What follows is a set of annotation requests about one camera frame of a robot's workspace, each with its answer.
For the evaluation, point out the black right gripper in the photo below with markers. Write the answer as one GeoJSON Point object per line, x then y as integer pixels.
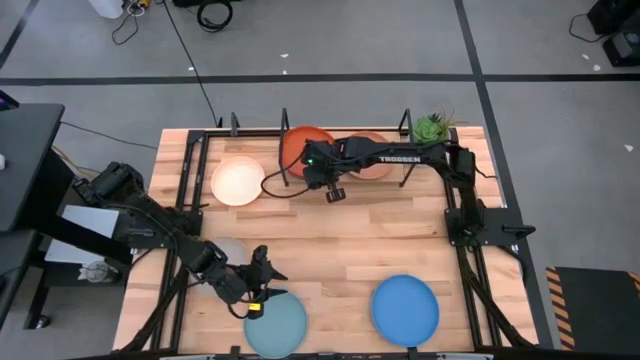
{"type": "Point", "coordinates": [325, 165]}

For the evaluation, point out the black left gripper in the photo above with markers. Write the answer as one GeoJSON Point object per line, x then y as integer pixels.
{"type": "Point", "coordinates": [240, 282]}

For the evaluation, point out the orange plate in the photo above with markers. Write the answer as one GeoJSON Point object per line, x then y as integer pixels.
{"type": "Point", "coordinates": [295, 145]}

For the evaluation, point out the pale teal plate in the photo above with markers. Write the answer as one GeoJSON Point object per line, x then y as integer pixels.
{"type": "Point", "coordinates": [275, 327]}

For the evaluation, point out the peach plate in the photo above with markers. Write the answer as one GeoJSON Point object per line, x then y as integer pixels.
{"type": "Point", "coordinates": [372, 172]}

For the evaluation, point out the cream plate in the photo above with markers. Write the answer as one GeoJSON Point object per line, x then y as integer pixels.
{"type": "Point", "coordinates": [237, 180]}

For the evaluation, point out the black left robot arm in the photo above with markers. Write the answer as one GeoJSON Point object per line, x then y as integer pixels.
{"type": "Point", "coordinates": [150, 210]}

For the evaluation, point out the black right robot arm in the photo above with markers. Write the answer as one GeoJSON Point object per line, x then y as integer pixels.
{"type": "Point", "coordinates": [390, 150]}

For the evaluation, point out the succulent in white patterned pot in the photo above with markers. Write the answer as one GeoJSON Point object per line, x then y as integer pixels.
{"type": "Point", "coordinates": [427, 130]}

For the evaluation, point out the blue plate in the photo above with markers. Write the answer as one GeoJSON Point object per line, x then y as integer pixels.
{"type": "Point", "coordinates": [405, 310]}

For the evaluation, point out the white board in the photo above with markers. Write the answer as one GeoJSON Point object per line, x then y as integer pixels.
{"type": "Point", "coordinates": [90, 220]}

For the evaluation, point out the white bucket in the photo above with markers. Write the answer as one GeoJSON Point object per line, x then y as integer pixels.
{"type": "Point", "coordinates": [106, 6]}

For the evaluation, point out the black desk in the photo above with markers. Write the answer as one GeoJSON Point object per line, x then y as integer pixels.
{"type": "Point", "coordinates": [25, 160]}

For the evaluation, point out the black mat with hazard stripes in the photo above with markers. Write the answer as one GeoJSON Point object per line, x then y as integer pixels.
{"type": "Point", "coordinates": [595, 310]}

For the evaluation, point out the black equipment case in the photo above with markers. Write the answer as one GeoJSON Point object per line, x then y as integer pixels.
{"type": "Point", "coordinates": [620, 30]}

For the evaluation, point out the black aluminium table frame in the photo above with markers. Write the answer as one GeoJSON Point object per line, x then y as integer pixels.
{"type": "Point", "coordinates": [196, 136]}

